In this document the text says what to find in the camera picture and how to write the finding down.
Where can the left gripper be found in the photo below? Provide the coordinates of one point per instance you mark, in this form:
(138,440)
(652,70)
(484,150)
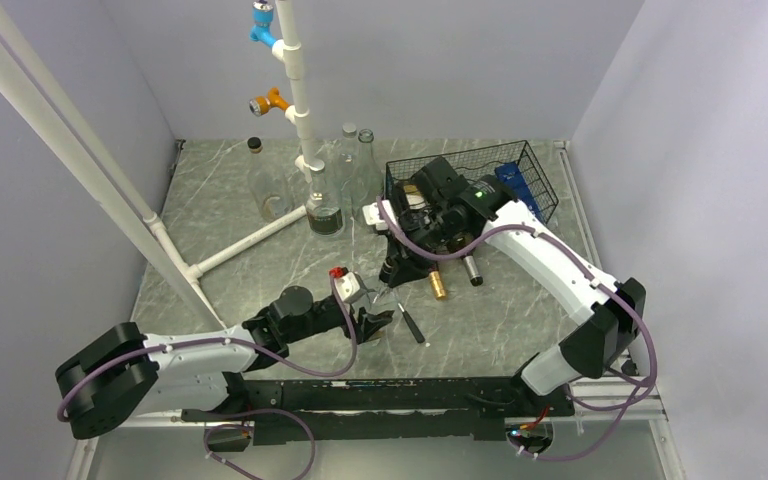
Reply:
(350,313)

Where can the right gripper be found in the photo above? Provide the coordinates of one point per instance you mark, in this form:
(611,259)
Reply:
(403,266)

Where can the clear frosted wine bottle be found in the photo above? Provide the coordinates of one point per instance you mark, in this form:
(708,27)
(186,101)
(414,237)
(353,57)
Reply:
(367,180)

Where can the clear bottle dark label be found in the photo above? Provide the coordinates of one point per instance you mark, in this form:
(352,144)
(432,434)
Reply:
(323,205)

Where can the round clear glass bottle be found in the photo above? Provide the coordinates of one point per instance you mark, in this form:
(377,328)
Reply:
(347,148)

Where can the blue label clear bottle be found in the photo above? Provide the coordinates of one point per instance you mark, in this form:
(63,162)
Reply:
(510,175)

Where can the clear bottle white label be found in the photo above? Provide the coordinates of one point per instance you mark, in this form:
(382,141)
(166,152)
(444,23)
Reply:
(268,184)

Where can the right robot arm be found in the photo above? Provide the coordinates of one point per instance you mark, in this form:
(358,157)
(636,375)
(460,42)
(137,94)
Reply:
(607,312)

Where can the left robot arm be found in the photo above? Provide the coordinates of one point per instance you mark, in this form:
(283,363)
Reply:
(126,372)

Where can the green wine bottle silver cap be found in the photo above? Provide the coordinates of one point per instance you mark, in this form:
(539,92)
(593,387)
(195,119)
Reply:
(468,261)

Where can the red wine bottle gold cap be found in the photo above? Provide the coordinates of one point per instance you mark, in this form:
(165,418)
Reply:
(437,281)

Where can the small grey hammer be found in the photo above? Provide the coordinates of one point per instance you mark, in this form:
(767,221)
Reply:
(411,324)

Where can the orange pipe nozzle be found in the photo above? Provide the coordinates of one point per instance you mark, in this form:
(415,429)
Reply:
(261,105)

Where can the blue pipe nozzle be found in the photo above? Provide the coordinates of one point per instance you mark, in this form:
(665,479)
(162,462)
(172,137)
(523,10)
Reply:
(263,17)

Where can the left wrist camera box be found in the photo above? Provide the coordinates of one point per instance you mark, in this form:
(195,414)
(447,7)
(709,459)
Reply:
(349,285)

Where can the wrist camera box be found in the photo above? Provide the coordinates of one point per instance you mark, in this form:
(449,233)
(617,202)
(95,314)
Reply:
(349,285)
(373,218)

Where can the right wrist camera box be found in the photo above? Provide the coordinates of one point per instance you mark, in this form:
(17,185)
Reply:
(373,218)

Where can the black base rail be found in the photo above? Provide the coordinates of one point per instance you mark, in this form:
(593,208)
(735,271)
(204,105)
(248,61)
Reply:
(370,409)

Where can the black wire wine rack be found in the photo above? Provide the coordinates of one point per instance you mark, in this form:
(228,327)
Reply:
(463,172)

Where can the white pvc pipe frame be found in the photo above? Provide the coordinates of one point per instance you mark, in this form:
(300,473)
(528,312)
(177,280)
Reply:
(28,85)

